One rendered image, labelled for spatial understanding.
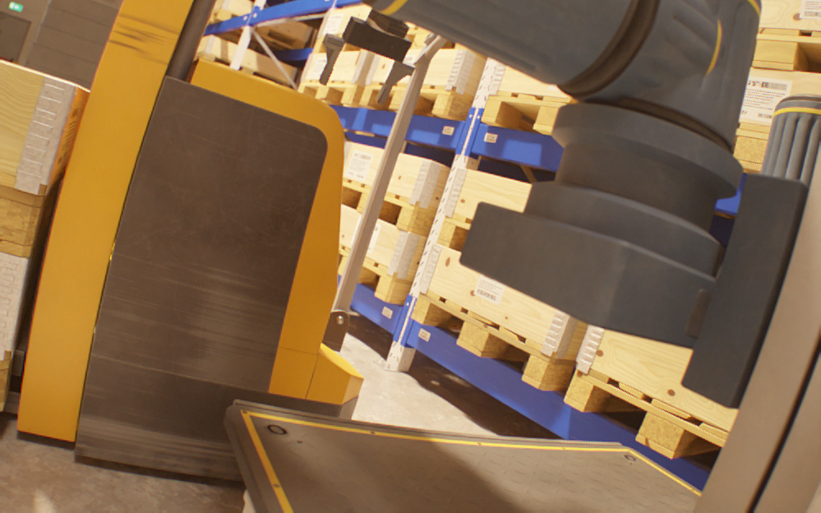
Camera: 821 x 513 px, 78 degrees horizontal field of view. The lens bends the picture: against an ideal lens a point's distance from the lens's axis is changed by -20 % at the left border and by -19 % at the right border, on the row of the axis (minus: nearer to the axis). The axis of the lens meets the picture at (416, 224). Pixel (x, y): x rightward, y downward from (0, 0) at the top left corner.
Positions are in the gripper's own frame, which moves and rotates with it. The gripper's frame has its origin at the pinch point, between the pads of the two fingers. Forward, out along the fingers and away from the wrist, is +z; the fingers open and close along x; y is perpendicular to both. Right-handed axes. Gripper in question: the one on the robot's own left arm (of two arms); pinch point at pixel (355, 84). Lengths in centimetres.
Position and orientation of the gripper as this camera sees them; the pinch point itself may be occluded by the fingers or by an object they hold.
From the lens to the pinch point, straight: 128.7
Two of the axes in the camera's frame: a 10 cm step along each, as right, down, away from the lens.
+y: -2.6, -5.5, 7.9
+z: -4.3, 8.0, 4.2
